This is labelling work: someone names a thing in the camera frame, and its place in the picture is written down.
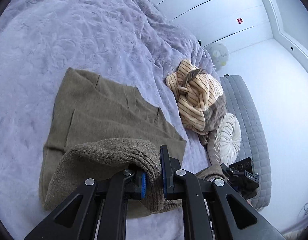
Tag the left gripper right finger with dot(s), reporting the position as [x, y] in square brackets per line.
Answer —
[212, 209]

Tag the taupe knitted sweater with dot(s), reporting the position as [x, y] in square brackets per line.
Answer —
[98, 128]

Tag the grey quilted bed mat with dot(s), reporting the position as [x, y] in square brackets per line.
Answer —
[253, 141]

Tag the white round patterned ball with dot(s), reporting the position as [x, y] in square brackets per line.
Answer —
[218, 53]

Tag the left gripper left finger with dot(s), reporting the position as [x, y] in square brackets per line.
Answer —
[95, 210]

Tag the lavender embossed bed blanket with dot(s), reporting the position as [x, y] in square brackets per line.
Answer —
[127, 41]

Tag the beige striped plush garment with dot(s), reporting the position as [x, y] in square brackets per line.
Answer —
[200, 98]

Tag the white wardrobe with drawers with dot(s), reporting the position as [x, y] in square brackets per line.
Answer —
[235, 23]

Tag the round white pleated cushion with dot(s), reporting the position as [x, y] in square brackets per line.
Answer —
[223, 143]

